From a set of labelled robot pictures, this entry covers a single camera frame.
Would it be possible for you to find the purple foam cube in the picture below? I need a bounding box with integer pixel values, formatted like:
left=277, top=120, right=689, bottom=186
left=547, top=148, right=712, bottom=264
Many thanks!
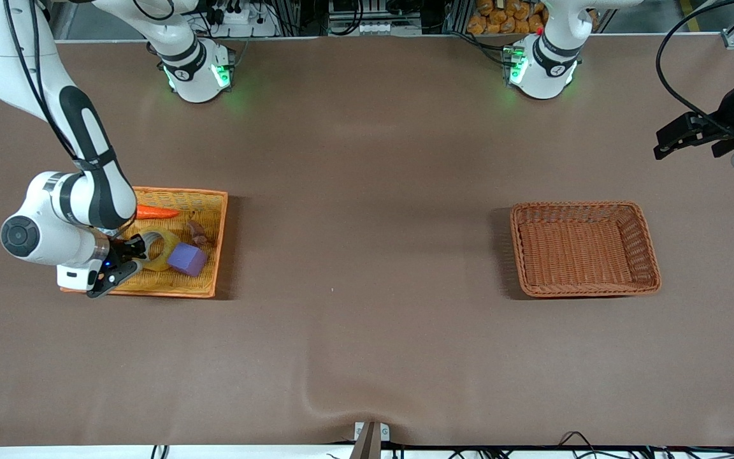
left=166, top=242, right=208, bottom=278

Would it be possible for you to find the orange wicker basket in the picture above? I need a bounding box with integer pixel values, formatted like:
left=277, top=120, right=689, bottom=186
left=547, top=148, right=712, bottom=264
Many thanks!
left=60, top=186, right=229, bottom=299

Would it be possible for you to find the clear tape roll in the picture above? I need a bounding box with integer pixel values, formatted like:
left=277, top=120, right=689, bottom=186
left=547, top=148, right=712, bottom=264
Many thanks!
left=141, top=229, right=180, bottom=272

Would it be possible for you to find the grey bracket with post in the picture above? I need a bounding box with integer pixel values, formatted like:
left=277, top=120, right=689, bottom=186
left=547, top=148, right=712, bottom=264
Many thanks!
left=349, top=421, right=390, bottom=459

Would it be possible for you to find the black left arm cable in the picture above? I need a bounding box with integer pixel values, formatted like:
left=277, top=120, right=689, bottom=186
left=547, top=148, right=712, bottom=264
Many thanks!
left=656, top=0, right=734, bottom=125

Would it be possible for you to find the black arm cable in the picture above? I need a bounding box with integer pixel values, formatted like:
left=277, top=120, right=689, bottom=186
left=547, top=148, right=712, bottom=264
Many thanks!
left=656, top=0, right=734, bottom=125
left=3, top=0, right=84, bottom=163

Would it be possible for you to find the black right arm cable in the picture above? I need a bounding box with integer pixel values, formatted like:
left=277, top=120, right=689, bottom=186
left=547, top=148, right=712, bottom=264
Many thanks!
left=3, top=0, right=84, bottom=163

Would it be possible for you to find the black cable bundle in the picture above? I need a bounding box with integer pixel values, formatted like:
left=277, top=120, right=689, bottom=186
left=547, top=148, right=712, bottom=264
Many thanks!
left=558, top=432, right=734, bottom=459

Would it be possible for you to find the white power strip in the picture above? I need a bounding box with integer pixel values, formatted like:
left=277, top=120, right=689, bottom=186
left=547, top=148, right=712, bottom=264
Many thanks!
left=205, top=0, right=278, bottom=38

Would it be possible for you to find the brown toy root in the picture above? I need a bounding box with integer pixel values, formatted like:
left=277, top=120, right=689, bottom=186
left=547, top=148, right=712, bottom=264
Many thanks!
left=187, top=214, right=215, bottom=249

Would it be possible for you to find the orange toy carrot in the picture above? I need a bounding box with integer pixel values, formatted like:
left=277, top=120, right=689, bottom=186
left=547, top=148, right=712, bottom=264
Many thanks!
left=136, top=205, right=181, bottom=221

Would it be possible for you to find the bag of orange buns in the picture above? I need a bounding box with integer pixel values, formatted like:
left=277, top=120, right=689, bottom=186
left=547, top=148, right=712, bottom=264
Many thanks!
left=467, top=0, right=546, bottom=34

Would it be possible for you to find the brown table mat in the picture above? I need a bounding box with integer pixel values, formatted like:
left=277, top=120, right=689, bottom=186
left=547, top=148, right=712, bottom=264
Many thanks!
left=0, top=33, right=734, bottom=447

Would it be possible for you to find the brown wicker basket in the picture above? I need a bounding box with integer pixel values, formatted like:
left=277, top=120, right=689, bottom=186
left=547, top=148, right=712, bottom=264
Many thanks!
left=510, top=201, right=662, bottom=298

